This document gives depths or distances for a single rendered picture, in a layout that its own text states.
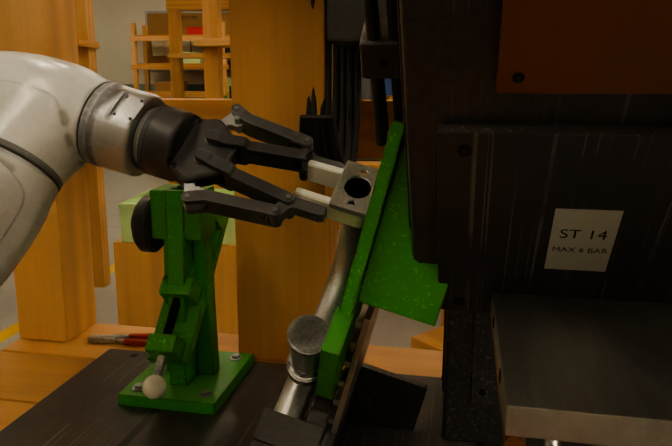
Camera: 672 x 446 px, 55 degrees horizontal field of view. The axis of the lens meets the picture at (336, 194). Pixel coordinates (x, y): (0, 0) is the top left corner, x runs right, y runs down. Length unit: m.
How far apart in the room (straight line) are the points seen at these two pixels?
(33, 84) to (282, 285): 0.46
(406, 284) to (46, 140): 0.38
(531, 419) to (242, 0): 0.72
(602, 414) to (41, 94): 0.56
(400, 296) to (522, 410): 0.21
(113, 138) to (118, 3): 11.10
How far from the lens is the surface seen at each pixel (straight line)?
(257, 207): 0.62
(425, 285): 0.55
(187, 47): 11.22
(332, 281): 0.70
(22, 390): 1.03
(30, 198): 0.68
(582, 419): 0.39
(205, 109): 1.06
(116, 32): 11.74
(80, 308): 1.18
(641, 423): 0.39
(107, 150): 0.68
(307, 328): 0.57
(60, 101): 0.70
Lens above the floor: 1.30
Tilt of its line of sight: 10 degrees down
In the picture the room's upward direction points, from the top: straight up
